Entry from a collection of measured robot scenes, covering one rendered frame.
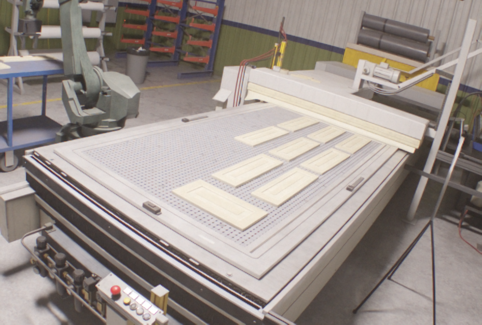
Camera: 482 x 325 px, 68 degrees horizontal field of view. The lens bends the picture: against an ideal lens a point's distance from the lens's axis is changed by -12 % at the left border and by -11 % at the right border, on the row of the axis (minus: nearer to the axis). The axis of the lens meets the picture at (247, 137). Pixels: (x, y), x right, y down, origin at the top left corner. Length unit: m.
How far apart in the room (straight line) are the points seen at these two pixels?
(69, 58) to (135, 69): 4.89
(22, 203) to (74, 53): 1.35
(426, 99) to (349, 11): 3.29
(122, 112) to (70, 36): 0.78
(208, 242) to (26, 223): 1.37
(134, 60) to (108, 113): 4.86
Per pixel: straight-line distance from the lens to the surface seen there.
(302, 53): 9.45
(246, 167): 2.79
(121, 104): 3.43
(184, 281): 1.87
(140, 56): 8.25
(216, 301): 1.80
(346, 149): 3.75
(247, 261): 1.88
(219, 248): 1.92
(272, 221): 2.24
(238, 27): 10.34
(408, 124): 4.41
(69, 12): 3.53
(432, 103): 6.61
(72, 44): 3.47
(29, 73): 4.13
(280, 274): 1.90
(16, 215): 2.78
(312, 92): 4.70
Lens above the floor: 1.97
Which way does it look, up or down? 19 degrees down
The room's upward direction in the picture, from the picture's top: 12 degrees clockwise
